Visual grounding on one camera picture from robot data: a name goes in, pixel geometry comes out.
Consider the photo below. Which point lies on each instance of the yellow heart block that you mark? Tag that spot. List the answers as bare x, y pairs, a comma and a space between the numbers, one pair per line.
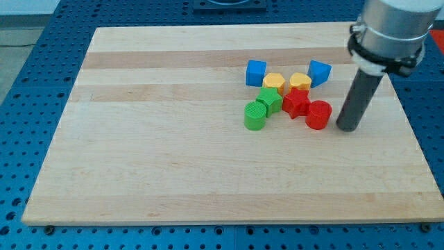
300, 81

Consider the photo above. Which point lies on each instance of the red object at right edge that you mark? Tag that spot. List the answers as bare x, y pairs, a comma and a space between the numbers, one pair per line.
438, 37

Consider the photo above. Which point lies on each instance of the blue triangle block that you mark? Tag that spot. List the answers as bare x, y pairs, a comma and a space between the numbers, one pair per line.
319, 72

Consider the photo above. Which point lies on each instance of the yellow hexagon block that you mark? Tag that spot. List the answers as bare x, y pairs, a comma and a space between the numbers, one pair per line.
274, 80

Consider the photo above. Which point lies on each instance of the green star block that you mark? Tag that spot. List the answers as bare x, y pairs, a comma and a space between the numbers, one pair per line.
270, 97

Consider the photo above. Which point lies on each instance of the green cylinder block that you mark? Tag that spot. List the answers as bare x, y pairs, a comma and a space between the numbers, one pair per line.
255, 116

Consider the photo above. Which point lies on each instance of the blue cube block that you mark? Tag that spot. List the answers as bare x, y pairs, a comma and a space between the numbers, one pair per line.
255, 73

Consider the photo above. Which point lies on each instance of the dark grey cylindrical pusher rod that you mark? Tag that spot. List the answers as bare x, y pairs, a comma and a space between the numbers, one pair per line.
359, 96

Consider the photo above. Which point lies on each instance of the red cylinder block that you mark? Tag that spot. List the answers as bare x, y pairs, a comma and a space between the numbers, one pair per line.
318, 114

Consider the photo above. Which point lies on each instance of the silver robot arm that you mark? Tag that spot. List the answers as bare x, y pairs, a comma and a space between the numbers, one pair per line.
388, 37

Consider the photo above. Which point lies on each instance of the red star block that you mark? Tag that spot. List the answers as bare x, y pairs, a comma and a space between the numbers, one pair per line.
296, 103

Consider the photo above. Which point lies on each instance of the wooden board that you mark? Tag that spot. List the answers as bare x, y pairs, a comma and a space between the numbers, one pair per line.
153, 134

